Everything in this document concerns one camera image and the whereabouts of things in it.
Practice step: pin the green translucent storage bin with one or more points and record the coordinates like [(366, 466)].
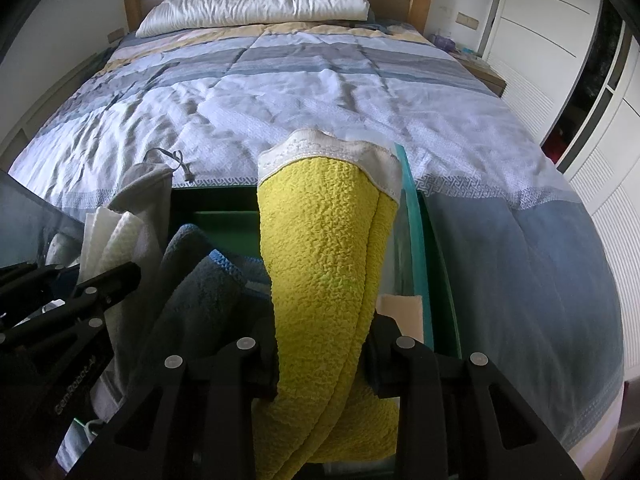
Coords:
[(435, 285)]

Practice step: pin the white pillow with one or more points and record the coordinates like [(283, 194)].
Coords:
[(260, 5)]

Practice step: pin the wooden nightstand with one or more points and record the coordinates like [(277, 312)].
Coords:
[(482, 72)]

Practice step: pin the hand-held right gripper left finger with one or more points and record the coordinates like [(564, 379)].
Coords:
[(235, 385)]

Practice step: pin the beige cloth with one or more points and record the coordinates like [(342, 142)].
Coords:
[(400, 315)]

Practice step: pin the white wardrobe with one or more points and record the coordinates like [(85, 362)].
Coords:
[(550, 60)]

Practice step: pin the grey white towel blue trim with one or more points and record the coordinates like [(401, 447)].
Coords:
[(200, 300)]

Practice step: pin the striped blue grey quilt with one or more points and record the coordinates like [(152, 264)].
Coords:
[(350, 100)]

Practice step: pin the white waffle cloth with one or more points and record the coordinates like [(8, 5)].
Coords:
[(120, 245)]

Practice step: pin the light grey cloth with loop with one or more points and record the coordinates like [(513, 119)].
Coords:
[(140, 190)]

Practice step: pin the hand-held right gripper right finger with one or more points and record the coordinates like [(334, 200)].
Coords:
[(415, 385)]

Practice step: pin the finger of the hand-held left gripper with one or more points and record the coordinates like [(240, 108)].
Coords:
[(75, 325), (112, 280)]

